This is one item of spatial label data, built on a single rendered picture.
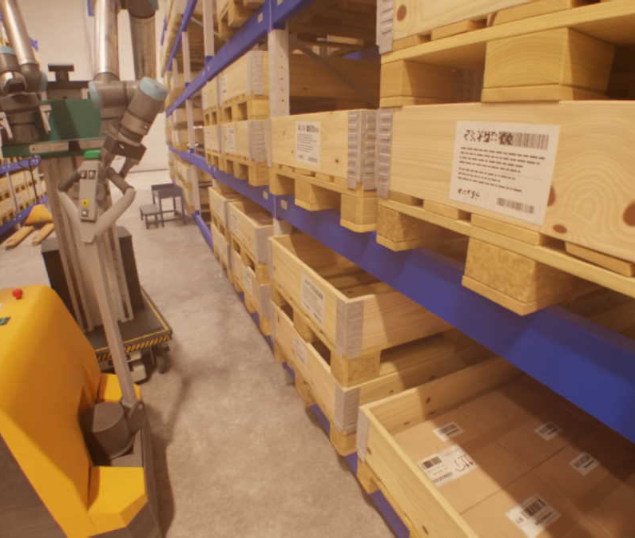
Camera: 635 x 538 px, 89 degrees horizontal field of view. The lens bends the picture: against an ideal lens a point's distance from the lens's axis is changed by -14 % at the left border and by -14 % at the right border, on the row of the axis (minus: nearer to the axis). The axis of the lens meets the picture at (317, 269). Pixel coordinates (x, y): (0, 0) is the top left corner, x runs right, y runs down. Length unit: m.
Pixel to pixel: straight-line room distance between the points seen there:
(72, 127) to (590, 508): 2.70
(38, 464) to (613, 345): 1.37
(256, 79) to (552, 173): 1.62
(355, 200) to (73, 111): 1.70
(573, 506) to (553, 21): 1.21
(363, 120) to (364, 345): 0.71
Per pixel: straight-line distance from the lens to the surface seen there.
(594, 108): 0.60
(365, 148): 1.04
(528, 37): 0.67
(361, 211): 1.06
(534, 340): 0.75
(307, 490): 1.82
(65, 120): 2.33
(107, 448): 1.69
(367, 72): 2.28
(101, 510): 1.47
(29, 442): 1.26
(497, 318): 0.79
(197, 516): 1.81
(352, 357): 1.27
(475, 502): 1.26
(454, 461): 1.34
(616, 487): 1.49
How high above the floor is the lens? 1.46
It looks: 21 degrees down
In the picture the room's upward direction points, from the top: straight up
